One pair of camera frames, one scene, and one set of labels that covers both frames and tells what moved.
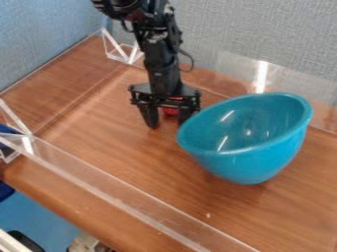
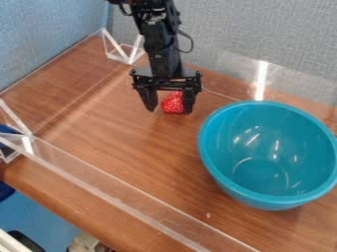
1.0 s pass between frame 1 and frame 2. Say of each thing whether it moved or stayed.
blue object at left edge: stayed
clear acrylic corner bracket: stayed
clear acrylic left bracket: stayed
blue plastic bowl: moved
